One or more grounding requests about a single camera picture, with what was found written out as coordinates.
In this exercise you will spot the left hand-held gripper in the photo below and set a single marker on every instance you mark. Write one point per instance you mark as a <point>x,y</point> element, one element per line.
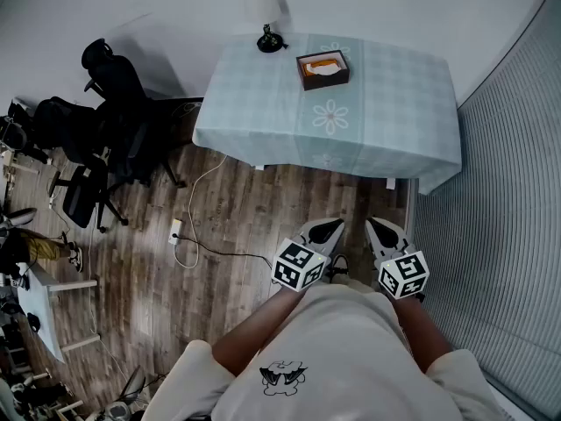
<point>298,266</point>

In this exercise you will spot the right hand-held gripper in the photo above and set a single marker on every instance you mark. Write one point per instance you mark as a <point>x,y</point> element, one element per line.
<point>403,274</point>

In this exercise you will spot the white cloth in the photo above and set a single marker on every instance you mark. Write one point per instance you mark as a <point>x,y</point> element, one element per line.
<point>323,70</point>

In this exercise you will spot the person's right forearm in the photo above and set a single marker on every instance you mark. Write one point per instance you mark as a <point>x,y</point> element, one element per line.
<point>418,331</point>

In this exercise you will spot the person's left forearm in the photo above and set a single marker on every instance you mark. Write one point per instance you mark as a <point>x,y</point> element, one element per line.
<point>258,327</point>

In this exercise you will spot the brown wooden tissue box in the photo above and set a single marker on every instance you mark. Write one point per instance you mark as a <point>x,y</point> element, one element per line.
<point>325,82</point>

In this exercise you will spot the orange packet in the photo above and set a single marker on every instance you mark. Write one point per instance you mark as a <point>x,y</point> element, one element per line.
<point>326,62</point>

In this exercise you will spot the person's black shoe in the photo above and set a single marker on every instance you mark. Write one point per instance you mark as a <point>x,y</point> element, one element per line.
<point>339,266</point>

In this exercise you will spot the person's cream printed shirt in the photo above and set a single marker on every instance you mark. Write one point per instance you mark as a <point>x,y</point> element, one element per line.
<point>342,349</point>

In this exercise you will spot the grey window blinds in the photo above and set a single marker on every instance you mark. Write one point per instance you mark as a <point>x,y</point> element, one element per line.
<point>504,191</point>

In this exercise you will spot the white power strip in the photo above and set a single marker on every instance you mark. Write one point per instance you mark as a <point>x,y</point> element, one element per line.
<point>176,231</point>

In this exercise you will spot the black fabric bag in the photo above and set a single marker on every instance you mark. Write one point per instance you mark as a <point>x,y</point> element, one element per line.
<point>177,116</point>

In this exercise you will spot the white shade table lamp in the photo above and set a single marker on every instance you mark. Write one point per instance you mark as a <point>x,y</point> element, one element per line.
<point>263,2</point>

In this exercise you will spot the tall black office chair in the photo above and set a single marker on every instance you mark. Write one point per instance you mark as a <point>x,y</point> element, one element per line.
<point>120,99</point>

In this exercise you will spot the small black office chair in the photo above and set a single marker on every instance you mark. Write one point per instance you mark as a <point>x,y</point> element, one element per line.
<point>83,195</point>

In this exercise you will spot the white desk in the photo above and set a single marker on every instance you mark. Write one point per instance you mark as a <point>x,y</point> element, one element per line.
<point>41,305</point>

